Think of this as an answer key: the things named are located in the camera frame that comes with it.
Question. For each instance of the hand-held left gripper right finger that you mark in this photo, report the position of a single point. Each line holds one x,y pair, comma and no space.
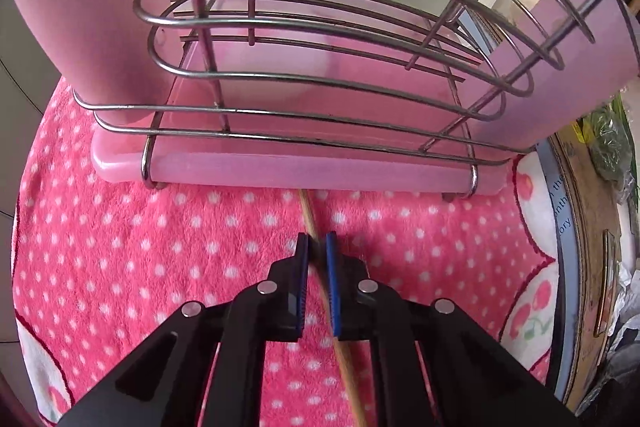
332,287

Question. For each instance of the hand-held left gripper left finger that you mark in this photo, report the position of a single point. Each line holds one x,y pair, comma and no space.
301,287

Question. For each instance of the light wooden chopstick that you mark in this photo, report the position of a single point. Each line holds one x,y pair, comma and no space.
307,217

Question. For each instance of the pink dish rack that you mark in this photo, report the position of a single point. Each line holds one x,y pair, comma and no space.
310,172

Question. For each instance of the pink polka dot blanket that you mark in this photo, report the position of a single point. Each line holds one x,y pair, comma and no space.
150,257

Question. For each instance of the brown cardboard box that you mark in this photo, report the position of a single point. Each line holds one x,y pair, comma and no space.
592,227

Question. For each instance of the white plastic bag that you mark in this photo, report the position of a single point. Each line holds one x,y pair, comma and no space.
627,287

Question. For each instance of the bag of green vegetables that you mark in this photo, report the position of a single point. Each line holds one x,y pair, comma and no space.
610,142

